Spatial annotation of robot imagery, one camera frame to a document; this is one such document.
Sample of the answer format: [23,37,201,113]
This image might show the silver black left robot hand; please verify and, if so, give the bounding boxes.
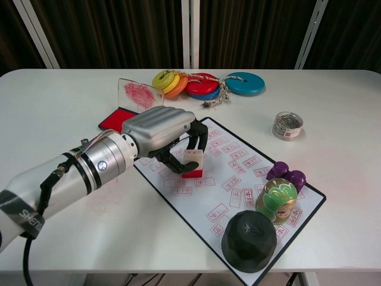
[120,106,209,175]

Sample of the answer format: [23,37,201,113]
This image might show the white and red block stamp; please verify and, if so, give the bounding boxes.
[181,149,205,179]

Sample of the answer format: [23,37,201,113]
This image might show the red ink pad clear lid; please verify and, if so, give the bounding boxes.
[98,77,165,133]

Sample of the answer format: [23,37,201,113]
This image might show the orange wooden disc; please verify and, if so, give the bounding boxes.
[164,74,189,100]

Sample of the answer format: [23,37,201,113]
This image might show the yellow wooden disc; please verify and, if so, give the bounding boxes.
[163,73,182,94]

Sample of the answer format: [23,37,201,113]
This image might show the lime green wooden disc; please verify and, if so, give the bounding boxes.
[152,70,176,89]

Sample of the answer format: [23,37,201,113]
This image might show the blue wooden disc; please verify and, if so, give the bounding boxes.
[188,88,221,101]

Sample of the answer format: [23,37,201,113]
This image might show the red wooden disc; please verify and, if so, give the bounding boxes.
[185,72,220,95]

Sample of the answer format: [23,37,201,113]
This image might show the white paper with red stamps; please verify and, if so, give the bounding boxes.
[134,119,324,284]

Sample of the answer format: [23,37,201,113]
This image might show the teal wooden disc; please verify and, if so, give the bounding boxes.
[224,71,267,98]

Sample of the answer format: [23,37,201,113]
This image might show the dark brown curtain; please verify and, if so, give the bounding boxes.
[0,0,381,77]

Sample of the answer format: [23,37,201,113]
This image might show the clear box of paper clips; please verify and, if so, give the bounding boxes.
[271,111,305,142]

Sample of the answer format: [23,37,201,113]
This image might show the purple plastic toy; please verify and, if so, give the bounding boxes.
[266,161,307,192]

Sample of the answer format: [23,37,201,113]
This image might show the green gold nesting doll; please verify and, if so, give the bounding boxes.
[255,178,298,226]

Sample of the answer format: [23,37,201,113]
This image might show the black faceted cup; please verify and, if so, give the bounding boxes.
[220,209,277,273]

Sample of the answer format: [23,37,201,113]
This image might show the black rimmed clipboard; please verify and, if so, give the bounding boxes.
[132,116,326,286]

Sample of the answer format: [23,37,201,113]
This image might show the braided beige rope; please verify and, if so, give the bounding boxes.
[166,69,245,108]

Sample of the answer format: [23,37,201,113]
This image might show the white upright frame post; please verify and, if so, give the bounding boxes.
[181,0,200,70]

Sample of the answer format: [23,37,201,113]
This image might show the white slanted frame post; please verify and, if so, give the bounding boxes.
[12,0,60,70]

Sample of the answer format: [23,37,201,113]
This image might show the white slotted frame post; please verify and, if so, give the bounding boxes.
[294,0,329,70]

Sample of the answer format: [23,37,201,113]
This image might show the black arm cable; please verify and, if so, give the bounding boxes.
[22,232,41,286]

